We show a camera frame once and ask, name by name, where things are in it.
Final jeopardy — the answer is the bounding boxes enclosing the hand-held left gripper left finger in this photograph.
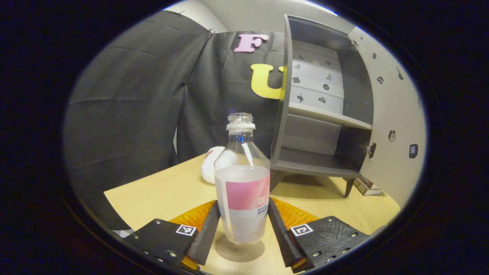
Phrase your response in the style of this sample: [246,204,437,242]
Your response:
[126,201,221,270]

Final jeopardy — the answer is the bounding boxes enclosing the pale thick book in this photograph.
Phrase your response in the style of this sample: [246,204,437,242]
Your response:
[353,180,382,196]

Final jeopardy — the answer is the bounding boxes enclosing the white plush toy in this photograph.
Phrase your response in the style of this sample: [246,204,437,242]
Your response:
[201,146,237,184]

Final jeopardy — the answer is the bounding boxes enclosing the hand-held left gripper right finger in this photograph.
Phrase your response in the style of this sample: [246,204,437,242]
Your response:
[267,197,370,272]

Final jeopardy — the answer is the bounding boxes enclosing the brown book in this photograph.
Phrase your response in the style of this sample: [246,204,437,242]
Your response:
[359,176,381,190]

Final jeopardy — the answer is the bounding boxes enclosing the black backdrop cloth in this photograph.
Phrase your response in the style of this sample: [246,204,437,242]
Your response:
[63,11,291,233]

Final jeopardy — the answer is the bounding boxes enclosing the clear bottle with pink label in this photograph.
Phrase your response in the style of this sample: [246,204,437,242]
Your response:
[214,113,271,245]

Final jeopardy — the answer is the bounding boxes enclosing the brown round coaster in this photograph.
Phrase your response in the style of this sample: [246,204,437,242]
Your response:
[215,234,265,262]

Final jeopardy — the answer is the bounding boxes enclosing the light grey cabinet door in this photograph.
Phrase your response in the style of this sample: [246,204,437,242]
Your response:
[348,26,426,209]

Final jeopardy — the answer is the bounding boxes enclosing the white cabinet shelf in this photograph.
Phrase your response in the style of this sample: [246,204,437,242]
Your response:
[288,103,373,130]

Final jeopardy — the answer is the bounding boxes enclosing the grey cabinet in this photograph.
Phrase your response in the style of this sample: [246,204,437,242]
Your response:
[270,15,375,198]

